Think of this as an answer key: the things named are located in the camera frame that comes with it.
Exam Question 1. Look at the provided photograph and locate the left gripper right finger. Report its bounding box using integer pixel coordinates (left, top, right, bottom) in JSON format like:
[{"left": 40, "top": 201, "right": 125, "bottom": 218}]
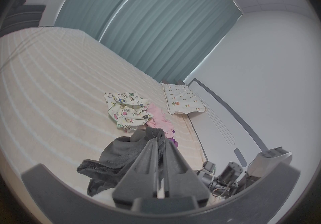
[{"left": 164, "top": 140, "right": 210, "bottom": 204}]

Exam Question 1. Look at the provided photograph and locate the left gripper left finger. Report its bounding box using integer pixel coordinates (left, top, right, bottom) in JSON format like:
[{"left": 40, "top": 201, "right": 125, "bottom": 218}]
[{"left": 112, "top": 139, "right": 159, "bottom": 204}]

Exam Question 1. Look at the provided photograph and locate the black T-shirt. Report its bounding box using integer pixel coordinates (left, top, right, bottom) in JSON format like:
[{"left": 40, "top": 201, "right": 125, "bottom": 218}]
[{"left": 76, "top": 126, "right": 176, "bottom": 196}]

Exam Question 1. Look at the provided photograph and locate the bed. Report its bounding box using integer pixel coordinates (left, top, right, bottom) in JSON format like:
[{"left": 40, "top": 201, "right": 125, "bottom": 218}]
[{"left": 0, "top": 27, "right": 270, "bottom": 208}]

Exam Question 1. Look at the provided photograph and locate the purple garment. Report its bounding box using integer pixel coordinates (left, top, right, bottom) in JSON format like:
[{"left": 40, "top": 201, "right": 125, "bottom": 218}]
[{"left": 169, "top": 130, "right": 179, "bottom": 149}]

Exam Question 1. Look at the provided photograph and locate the pink garment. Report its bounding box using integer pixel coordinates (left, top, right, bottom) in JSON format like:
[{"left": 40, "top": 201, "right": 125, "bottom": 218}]
[{"left": 146, "top": 103, "right": 175, "bottom": 138}]

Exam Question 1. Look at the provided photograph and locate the white printed pyjama top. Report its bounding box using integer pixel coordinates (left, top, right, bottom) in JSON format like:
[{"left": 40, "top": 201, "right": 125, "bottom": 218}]
[{"left": 104, "top": 92, "right": 154, "bottom": 134}]

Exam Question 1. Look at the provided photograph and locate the white printed pillow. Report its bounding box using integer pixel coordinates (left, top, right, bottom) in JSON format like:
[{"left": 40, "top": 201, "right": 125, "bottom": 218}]
[{"left": 162, "top": 83, "right": 207, "bottom": 115}]

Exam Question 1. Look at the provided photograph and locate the grey bedside table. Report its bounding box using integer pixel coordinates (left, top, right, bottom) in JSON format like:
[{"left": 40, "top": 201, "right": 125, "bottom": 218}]
[{"left": 160, "top": 78, "right": 186, "bottom": 86}]

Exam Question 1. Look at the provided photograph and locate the black chest of drawers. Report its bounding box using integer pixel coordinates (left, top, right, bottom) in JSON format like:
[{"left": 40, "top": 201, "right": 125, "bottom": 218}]
[{"left": 0, "top": 0, "right": 47, "bottom": 38}]

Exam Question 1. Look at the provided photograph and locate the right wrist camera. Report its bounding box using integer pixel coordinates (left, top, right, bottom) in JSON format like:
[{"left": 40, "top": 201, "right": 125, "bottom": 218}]
[{"left": 203, "top": 161, "right": 217, "bottom": 174}]

